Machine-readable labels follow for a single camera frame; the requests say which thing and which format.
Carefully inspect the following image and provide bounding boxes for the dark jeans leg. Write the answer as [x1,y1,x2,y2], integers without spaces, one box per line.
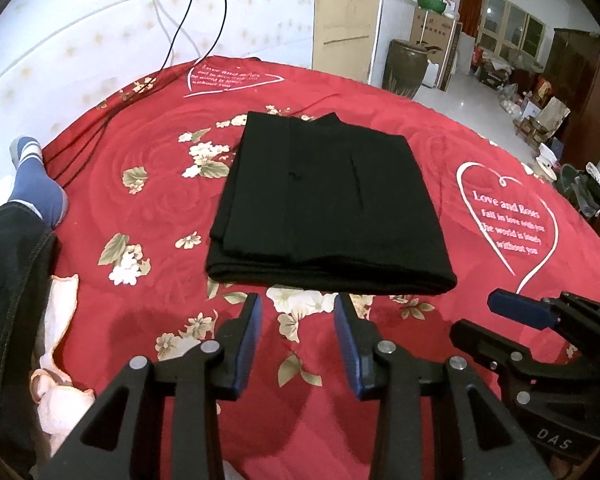
[0,203,57,456]

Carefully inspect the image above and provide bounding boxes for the red rose bedsheet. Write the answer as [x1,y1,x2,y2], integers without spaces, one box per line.
[44,58,600,479]

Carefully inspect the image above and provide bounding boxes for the black pants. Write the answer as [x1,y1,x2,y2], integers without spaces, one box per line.
[206,112,457,296]

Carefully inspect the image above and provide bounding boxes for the green basin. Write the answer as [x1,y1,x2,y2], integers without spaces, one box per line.
[417,0,446,14]

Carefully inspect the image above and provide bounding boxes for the dark ceramic urn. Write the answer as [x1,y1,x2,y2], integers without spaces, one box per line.
[382,39,428,99]

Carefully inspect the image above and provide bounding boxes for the brown cardboard box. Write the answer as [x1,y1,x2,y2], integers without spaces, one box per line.
[411,8,462,91]

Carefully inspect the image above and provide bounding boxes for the dark wooden wardrobe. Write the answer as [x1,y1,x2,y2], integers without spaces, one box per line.
[543,28,600,168]

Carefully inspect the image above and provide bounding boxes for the black power cable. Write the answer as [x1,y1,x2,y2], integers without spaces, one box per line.
[157,0,229,72]

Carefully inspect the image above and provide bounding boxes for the blue sock foot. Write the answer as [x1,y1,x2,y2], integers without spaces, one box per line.
[8,136,69,229]

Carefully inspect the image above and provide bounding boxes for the cardboard sheet on wall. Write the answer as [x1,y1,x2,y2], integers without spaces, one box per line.
[312,0,380,82]

